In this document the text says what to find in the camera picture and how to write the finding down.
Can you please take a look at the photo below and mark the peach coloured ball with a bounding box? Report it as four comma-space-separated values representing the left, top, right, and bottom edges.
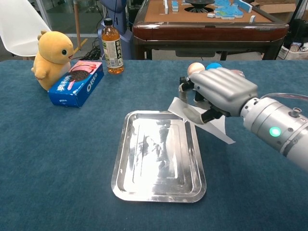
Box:
187, 62, 206, 75

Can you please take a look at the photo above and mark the brown mahjong table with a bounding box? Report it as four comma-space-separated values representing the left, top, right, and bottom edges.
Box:
132, 0, 290, 61

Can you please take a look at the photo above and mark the black mahjong table centre dome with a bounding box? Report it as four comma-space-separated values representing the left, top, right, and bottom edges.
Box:
184, 0, 215, 13

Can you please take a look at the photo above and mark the white chair with wooden legs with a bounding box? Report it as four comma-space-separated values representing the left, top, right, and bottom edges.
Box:
0, 0, 52, 61

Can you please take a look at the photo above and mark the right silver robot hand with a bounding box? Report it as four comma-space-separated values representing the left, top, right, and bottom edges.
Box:
178, 68, 258, 125

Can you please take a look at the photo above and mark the white paper sheet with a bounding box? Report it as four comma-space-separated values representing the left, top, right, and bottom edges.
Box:
167, 96, 236, 145

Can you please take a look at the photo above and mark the pile of blue mahjong tiles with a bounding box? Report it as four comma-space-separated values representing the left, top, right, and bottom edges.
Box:
213, 0, 253, 20

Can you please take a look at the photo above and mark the clear bottle with white label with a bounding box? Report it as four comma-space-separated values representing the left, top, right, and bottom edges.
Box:
179, 69, 245, 87

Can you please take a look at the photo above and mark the blue Oreo cookie box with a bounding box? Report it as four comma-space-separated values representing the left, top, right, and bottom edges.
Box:
47, 60, 105, 108

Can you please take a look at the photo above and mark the wrist cable with connector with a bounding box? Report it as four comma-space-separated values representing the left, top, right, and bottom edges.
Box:
260, 92, 308, 100

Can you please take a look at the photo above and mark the amber tea bottle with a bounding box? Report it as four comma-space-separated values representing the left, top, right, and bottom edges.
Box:
101, 18, 125, 75

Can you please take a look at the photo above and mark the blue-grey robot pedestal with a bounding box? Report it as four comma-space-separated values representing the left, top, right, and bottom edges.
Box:
97, 0, 133, 60

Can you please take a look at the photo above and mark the wooden pole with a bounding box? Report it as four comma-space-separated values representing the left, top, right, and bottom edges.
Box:
74, 0, 82, 51

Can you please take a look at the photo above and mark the blue ball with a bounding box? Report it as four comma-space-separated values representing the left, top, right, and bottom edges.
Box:
205, 62, 223, 71

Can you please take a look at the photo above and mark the black floor cable bundle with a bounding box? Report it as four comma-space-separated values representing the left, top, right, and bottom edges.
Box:
83, 39, 104, 61

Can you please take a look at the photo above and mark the white storage box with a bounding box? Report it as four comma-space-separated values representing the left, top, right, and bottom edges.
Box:
280, 42, 308, 60

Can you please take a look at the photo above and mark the blue table cover cloth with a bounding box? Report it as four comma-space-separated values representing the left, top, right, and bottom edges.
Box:
0, 59, 308, 231

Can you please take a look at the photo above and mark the silver metal tray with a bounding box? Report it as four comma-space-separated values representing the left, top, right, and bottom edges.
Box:
111, 110, 207, 204

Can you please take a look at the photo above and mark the yellow plush toy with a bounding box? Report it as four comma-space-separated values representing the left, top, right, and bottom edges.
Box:
31, 30, 74, 91

